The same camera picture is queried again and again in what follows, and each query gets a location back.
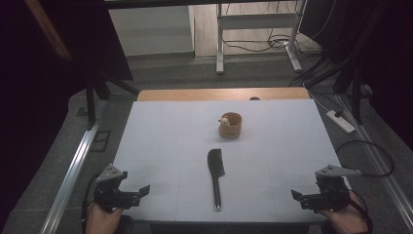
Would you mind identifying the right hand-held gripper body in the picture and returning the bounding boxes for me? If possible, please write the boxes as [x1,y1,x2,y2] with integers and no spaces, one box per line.
[311,164,362,213]

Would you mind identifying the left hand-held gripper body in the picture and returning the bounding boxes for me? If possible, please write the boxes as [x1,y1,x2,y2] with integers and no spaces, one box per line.
[93,164,142,215]

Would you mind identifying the black comb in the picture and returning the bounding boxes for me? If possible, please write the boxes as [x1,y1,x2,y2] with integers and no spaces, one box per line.
[206,148,226,211]

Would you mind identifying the wooden cup with bear figure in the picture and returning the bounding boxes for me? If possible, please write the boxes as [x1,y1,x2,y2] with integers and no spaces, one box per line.
[217,111,244,140]

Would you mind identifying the person's left hand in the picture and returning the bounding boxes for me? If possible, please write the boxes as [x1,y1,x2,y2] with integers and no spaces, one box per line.
[85,202,125,234]

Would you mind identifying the person's right hand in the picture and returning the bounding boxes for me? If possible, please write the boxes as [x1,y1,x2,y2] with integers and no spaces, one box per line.
[319,194,370,234]

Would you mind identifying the dark floor hatch cover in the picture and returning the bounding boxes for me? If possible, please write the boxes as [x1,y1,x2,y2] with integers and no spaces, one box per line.
[89,130,112,154]

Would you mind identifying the white table cover sheet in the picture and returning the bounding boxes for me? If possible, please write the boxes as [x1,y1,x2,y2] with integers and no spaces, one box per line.
[112,98,353,224]

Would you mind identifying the white power strip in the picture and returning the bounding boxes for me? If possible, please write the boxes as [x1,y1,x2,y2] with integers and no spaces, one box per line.
[325,109,357,135]

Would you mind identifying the black curtain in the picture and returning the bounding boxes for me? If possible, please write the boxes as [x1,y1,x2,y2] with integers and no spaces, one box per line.
[298,0,413,151]
[0,0,134,225]

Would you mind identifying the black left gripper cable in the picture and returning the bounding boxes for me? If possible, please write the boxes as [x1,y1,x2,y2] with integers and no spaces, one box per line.
[80,173,102,234]

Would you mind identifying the aluminium floor rail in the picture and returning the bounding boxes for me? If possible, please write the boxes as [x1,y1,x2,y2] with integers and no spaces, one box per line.
[39,99,109,234]
[336,93,413,230]

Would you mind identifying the black looped floor cable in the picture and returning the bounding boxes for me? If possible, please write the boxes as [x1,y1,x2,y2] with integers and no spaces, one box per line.
[335,139,395,178]

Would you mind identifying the tangled black cables under desk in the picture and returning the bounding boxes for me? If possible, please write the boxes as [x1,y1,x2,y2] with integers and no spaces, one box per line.
[221,30,323,59]

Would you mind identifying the white metal desk frame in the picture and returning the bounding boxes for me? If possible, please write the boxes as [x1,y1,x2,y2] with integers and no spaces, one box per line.
[215,0,308,75]

